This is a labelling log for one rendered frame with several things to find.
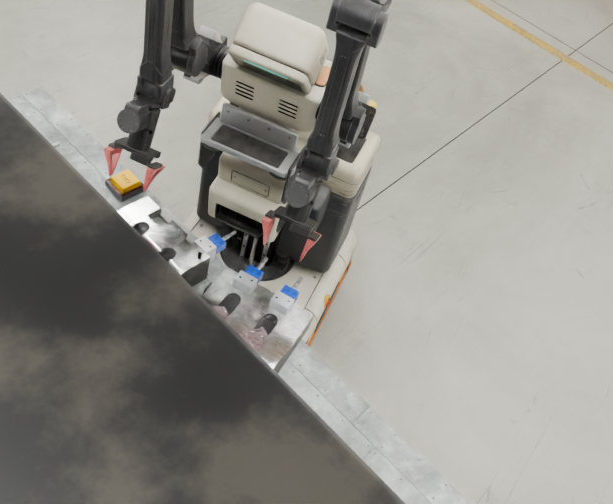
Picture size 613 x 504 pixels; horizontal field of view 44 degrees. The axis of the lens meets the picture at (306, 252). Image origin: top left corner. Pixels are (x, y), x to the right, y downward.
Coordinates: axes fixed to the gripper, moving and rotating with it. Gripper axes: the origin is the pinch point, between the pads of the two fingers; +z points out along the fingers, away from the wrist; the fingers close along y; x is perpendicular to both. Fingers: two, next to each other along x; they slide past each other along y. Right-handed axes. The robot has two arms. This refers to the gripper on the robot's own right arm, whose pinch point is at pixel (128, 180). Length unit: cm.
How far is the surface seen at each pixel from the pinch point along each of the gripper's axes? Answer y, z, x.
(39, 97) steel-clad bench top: -50, 3, 38
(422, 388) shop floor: 98, 65, 92
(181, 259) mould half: 20.0, 12.9, -1.9
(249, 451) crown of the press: 66, -44, -136
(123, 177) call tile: -9.7, 7.8, 19.8
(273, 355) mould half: 52, 19, -15
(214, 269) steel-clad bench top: 26.1, 17.1, 9.7
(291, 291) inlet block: 48.0, 11.6, 5.3
